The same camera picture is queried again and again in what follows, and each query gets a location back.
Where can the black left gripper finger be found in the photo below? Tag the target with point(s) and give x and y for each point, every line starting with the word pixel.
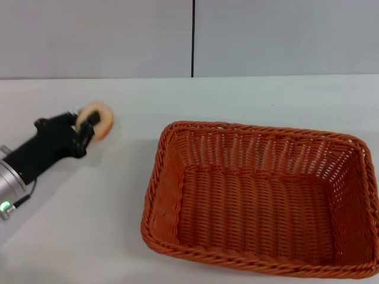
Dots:
pixel 71 117
pixel 88 125

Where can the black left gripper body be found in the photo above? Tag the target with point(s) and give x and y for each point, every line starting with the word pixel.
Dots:
pixel 44 145

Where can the orange woven wicker basket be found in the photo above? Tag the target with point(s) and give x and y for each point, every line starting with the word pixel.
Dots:
pixel 254 201

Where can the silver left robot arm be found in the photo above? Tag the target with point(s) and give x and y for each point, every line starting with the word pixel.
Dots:
pixel 9 186

